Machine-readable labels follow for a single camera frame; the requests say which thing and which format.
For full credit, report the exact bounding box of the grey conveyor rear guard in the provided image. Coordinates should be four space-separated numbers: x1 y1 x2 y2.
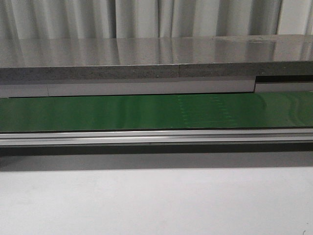
0 75 313 98

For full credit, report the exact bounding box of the green conveyor belt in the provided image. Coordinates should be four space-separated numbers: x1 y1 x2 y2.
0 92 313 133

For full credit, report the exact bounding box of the white pleated curtain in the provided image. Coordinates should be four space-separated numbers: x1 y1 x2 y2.
0 0 313 39

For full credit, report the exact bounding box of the aluminium conveyor front rail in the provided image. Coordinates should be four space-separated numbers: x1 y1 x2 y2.
0 128 313 147

